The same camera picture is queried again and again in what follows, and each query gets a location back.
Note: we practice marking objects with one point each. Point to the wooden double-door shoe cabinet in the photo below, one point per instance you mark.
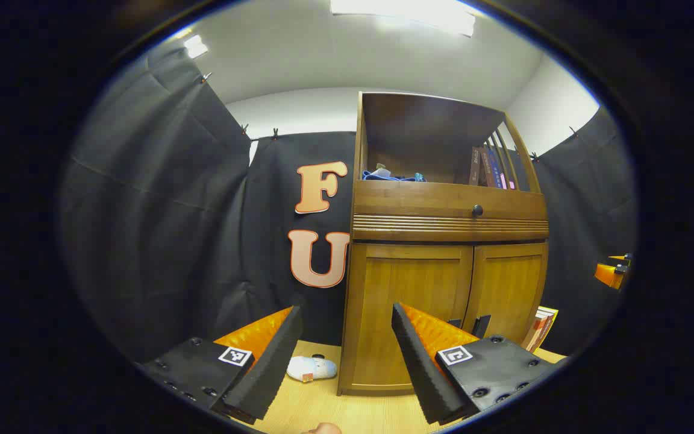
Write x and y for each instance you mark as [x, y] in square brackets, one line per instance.
[413, 199]

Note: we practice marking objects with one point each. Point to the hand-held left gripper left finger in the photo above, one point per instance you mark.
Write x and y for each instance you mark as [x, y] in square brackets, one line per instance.
[268, 367]

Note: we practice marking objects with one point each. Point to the black backdrop cloth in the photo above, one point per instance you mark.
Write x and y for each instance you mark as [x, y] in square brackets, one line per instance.
[160, 211]

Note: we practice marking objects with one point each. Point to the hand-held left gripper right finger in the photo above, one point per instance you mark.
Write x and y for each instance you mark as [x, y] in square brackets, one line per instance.
[422, 374]

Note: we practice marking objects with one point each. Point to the black drawer knob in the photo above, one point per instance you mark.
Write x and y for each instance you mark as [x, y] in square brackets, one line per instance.
[478, 210]

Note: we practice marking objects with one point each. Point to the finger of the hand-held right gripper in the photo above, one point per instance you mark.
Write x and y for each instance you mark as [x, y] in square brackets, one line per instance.
[607, 274]

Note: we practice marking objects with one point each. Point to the wooden cabinet door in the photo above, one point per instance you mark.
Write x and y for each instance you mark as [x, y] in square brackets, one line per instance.
[506, 283]
[401, 283]

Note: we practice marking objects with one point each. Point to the white and orange book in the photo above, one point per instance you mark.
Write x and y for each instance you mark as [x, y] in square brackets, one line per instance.
[534, 331]

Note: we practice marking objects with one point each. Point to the yellow book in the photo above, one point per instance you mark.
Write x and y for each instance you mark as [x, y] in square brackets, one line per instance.
[550, 312]

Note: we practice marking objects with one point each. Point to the brown book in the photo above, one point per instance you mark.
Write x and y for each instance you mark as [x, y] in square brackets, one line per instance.
[475, 166]

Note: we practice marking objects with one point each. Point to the blue cloth bundle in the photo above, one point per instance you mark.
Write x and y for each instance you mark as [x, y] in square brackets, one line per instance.
[392, 176]

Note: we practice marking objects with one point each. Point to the blue book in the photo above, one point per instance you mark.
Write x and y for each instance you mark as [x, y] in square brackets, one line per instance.
[495, 172]

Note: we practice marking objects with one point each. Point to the maroon book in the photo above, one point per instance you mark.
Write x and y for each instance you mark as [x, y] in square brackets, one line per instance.
[485, 169]

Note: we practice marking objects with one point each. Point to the white plush slipper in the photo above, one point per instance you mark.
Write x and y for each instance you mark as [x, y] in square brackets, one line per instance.
[311, 369]

